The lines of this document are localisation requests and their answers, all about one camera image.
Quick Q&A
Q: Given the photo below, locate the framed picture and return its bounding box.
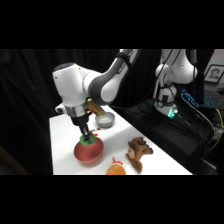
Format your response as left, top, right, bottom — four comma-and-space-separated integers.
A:
203, 64, 224, 84

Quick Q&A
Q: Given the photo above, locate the black curtain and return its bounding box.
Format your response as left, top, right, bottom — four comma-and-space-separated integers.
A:
0, 49, 161, 175

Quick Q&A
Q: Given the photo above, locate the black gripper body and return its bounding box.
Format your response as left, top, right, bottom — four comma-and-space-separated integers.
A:
70, 112, 93, 132

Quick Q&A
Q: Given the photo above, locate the orange plush with santa hat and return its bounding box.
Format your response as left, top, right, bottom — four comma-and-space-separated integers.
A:
105, 156, 127, 176

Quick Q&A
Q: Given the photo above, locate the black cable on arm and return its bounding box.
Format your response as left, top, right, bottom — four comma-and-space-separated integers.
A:
158, 49, 178, 103

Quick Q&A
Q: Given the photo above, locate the brown plush animal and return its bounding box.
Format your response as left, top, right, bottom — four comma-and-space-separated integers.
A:
125, 136, 154, 174

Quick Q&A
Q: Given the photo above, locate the grey bowl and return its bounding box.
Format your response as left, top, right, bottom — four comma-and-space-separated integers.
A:
94, 111, 116, 129

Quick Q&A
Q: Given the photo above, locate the small green light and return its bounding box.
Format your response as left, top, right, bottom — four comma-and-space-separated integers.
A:
166, 108, 179, 120

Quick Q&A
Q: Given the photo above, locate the pink bowl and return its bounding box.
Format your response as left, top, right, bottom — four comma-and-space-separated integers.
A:
73, 138, 105, 166

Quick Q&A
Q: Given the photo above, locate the tan wrist camera mount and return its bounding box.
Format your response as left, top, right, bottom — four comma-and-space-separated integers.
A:
86, 98, 106, 117

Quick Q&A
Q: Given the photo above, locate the yellow cable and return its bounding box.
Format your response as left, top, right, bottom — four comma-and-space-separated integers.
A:
208, 109, 224, 152

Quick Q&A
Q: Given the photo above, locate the blue lit electronic box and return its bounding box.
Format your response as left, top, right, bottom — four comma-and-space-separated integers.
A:
179, 89, 200, 110

